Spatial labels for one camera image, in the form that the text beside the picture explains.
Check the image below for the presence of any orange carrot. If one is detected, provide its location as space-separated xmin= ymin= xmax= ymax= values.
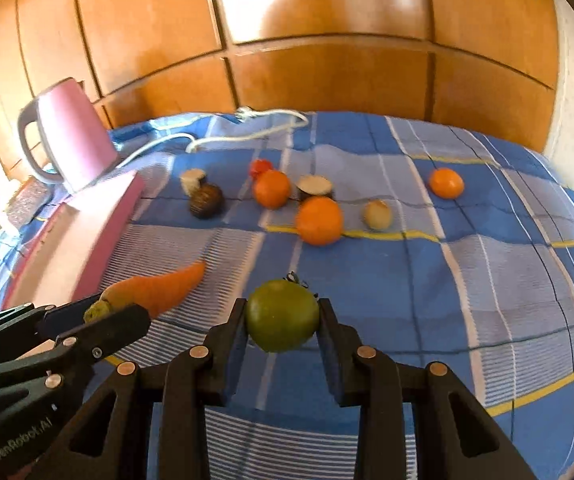
xmin=83 ymin=261 xmax=207 ymax=323

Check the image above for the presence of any dark wrinkled passion fruit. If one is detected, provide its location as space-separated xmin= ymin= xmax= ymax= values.
xmin=189 ymin=183 xmax=225 ymax=220

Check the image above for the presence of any small eggplant chunk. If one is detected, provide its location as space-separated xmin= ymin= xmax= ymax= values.
xmin=180 ymin=168 xmax=207 ymax=197

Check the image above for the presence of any beige round fruit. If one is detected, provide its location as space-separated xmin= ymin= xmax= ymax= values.
xmin=362 ymin=200 xmax=393 ymax=232

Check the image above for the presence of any red tomato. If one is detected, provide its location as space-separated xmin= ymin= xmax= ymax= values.
xmin=248 ymin=158 xmax=273 ymax=181

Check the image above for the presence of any large orange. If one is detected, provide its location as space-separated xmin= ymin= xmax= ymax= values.
xmin=295 ymin=196 xmax=343 ymax=246

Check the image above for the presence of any small orange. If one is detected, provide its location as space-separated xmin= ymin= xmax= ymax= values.
xmin=428 ymin=168 xmax=465 ymax=200

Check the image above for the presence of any large dark eggplant chunk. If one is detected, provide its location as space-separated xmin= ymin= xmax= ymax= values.
xmin=296 ymin=174 xmax=334 ymax=203

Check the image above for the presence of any pink rimmed white tray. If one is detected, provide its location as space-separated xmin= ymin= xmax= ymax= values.
xmin=2 ymin=170 xmax=144 ymax=309

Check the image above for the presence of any glittery tissue box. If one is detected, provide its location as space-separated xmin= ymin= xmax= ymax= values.
xmin=5 ymin=177 xmax=52 ymax=230

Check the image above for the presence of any pink electric kettle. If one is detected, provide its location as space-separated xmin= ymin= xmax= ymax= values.
xmin=17 ymin=77 xmax=119 ymax=194

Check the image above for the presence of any blue plaid tablecloth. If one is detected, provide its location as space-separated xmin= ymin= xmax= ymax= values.
xmin=102 ymin=113 xmax=574 ymax=479

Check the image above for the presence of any wooden wardrobe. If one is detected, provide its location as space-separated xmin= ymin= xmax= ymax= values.
xmin=0 ymin=0 xmax=560 ymax=180

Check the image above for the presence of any white kettle power cable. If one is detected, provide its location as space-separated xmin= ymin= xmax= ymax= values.
xmin=116 ymin=105 xmax=311 ymax=168

